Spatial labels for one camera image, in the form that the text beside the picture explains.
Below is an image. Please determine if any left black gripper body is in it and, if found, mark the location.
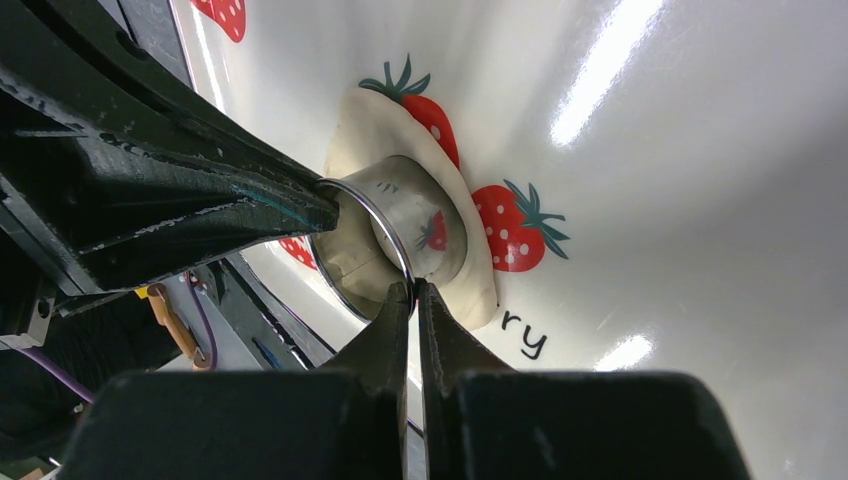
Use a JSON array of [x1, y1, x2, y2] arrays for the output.
[[1, 1, 199, 296]]

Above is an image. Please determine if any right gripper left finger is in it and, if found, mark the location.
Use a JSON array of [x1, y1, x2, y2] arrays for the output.
[[59, 282, 411, 479]]

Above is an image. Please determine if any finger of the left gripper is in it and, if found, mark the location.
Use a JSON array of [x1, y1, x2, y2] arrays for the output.
[[39, 1, 317, 193], [0, 66, 340, 293]]

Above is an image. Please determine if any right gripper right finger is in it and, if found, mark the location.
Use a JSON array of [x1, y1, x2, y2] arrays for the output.
[[417, 281, 749, 479]]

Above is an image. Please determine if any white dough piece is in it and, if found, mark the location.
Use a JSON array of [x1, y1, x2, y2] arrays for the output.
[[310, 88, 498, 330]]

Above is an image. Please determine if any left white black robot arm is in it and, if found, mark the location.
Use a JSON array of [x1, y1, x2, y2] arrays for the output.
[[1, 1, 338, 461]]

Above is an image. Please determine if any metal scraper orange handle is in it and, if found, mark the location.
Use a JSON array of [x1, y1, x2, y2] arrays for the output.
[[146, 283, 212, 371]]

